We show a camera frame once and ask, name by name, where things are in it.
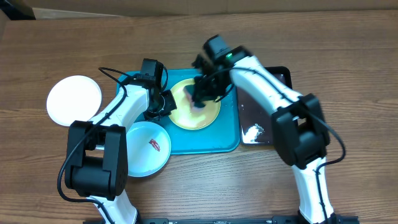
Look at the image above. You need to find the yellow-green plate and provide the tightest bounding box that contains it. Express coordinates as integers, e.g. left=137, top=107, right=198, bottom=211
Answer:
left=169, top=78, right=221, bottom=130

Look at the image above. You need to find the light blue plate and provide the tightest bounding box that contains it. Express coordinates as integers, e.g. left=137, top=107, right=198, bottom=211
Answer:
left=126, top=121, right=171, bottom=177

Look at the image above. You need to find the white plate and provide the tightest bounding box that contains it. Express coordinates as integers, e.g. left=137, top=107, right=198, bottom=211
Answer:
left=46, top=75, right=102, bottom=126

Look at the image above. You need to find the green scrubbing sponge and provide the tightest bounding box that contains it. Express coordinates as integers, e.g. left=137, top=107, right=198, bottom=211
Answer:
left=183, top=85, right=206, bottom=109

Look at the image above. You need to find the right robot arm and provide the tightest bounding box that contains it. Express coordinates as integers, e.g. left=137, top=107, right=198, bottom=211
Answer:
left=187, top=35, right=335, bottom=223

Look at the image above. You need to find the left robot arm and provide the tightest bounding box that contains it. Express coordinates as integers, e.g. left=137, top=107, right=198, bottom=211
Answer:
left=57, top=58, right=177, bottom=223

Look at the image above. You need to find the black water tray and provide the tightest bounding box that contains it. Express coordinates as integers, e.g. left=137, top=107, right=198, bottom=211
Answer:
left=236, top=65, right=293, bottom=146

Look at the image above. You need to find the teal plastic tray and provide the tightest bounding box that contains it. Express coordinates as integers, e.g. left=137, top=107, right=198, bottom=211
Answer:
left=115, top=67, right=241, bottom=156

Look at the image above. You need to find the cardboard panel at back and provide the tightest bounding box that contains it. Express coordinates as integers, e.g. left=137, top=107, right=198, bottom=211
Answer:
left=24, top=0, right=397, bottom=16

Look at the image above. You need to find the dark object top-left corner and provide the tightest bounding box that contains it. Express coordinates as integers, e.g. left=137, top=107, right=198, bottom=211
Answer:
left=1, top=0, right=36, bottom=21

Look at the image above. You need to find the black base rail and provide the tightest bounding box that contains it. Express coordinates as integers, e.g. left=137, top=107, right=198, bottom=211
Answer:
left=82, top=215, right=360, bottom=224

